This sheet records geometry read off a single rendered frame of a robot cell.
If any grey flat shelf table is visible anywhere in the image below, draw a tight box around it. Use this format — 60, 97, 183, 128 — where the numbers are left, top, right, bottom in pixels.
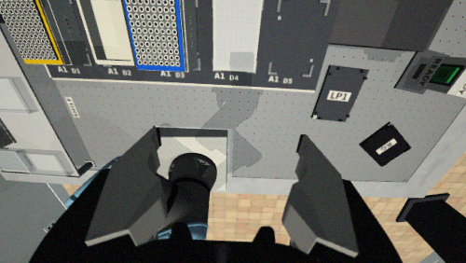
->
0, 25, 93, 178

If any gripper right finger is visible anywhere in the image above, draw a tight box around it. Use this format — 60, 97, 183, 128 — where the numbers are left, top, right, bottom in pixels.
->
281, 134, 403, 263

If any blue tip rack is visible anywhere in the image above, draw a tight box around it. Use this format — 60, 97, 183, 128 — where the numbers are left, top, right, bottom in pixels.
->
123, 0, 198, 72

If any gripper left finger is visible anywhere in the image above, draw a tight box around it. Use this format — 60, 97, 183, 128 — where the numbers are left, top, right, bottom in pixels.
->
28, 127, 168, 263

